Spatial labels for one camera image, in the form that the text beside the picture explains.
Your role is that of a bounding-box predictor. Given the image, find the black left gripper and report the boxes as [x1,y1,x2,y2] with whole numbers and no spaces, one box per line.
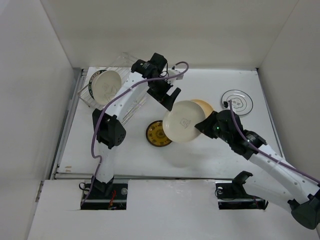
[147,75,180,111]

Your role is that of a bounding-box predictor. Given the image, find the yellow bear plate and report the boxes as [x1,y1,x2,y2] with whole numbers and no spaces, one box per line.
[191,99,214,118]

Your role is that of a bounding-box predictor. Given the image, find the cream plate square logo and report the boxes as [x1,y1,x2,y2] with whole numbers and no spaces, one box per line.
[162,100,206,143]

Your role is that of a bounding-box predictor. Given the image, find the yellow patterned plate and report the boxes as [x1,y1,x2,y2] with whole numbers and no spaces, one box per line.
[145,120,172,148]

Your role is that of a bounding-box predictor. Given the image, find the white plate black rim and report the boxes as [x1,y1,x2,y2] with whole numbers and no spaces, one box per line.
[221,89,253,116]

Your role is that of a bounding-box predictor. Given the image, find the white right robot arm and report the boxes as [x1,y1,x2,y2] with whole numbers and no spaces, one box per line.
[195,109,320,230]

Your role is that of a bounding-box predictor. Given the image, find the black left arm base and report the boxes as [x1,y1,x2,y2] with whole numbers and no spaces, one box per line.
[79,179,129,211]

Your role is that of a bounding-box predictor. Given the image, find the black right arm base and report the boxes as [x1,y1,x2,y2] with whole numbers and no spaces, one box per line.
[214,171,269,210]

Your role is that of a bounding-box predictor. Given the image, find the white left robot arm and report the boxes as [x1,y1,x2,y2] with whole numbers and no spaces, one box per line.
[89,53,183,199]

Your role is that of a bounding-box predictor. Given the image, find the white plate dark lettered rim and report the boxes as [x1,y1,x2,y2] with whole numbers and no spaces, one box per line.
[88,69,106,99]

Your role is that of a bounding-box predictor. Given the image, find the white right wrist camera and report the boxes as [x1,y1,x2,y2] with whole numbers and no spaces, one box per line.
[222,101,231,110]

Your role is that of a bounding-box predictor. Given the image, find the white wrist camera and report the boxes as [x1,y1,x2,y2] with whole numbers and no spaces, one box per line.
[167,68,184,83]
[222,101,231,110]

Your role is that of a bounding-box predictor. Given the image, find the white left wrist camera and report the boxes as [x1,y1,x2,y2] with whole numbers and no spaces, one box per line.
[167,68,184,83]

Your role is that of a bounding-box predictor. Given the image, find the clear wire dish rack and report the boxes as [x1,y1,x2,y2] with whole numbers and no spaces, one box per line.
[78,53,148,125]

